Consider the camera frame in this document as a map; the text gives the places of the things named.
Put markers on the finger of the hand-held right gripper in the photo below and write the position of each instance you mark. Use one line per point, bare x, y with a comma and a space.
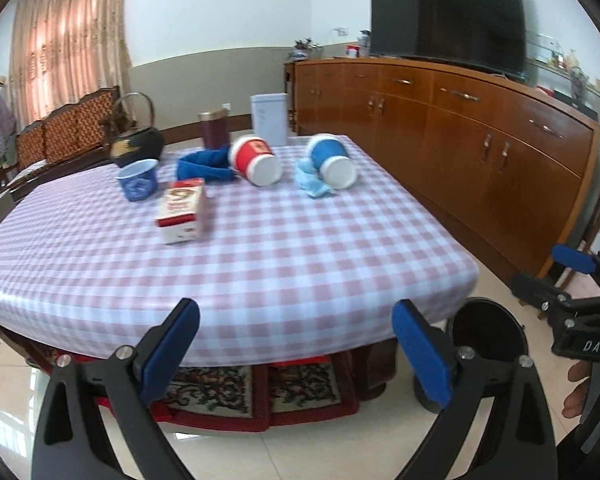
572, 258
537, 292

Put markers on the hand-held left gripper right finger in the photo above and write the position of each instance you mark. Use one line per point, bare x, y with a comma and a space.
420, 355

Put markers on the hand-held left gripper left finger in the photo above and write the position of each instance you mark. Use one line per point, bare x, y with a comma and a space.
170, 355

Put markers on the black plastic bucket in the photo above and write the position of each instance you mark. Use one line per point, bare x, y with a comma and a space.
485, 325

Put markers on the red and white carton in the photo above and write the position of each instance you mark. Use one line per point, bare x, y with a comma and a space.
180, 205

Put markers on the small blue cup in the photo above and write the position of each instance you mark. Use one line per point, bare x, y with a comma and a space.
137, 185

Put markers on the blue cloth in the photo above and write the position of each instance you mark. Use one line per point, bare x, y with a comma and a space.
200, 165

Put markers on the light blue face mask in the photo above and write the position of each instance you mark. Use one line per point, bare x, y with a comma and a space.
310, 185

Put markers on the red paper cup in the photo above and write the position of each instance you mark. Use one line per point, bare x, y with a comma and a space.
250, 155

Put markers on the blue paper cup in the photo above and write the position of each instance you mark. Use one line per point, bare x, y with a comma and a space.
325, 152

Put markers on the person's right hand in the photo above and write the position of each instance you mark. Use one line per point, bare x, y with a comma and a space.
577, 400

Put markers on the patterned rug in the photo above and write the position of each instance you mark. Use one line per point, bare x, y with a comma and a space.
220, 390

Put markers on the long wooden sideboard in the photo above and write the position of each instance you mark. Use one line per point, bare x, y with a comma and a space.
480, 185

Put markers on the pink checkered tablecloth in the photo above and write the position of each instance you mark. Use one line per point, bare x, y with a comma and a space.
280, 270

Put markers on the black iron teapot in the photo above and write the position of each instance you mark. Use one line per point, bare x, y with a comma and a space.
135, 147

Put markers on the maroon canister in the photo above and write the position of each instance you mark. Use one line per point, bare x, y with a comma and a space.
214, 132

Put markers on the wooden upholstered sofa bench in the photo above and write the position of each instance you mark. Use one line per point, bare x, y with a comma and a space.
60, 130

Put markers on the white rectangular tin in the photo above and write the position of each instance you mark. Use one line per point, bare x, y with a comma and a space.
269, 120

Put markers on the black flat television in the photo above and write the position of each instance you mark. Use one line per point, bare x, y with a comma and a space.
445, 15

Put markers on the small red white box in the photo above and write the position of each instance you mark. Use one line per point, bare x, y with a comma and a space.
352, 51

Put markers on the small potted plant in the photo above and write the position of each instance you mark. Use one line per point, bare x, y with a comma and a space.
302, 50

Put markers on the pink embroidered curtain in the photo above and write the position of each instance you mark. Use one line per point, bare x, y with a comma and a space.
65, 45

